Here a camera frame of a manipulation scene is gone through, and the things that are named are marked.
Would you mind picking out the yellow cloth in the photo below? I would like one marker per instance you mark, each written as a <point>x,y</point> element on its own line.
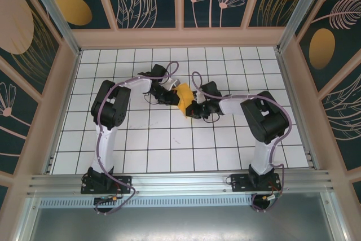
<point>184,94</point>

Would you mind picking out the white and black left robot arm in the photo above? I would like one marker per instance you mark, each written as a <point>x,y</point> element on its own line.
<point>105,145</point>

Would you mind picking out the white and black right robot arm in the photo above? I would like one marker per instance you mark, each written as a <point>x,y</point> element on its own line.
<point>262,153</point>

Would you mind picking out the grey metal sheet panel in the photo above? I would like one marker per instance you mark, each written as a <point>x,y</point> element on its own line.
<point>183,224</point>

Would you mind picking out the aluminium mounting rail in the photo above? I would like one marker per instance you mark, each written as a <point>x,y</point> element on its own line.
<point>183,181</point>

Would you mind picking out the aluminium table side rail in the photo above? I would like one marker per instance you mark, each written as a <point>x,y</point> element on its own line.
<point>289,83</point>

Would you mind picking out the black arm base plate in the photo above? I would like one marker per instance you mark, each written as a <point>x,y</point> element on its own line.
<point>239,184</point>
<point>124,184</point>

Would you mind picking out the aluminium corner post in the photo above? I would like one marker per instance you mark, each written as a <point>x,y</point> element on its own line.
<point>53,6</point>
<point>301,6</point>

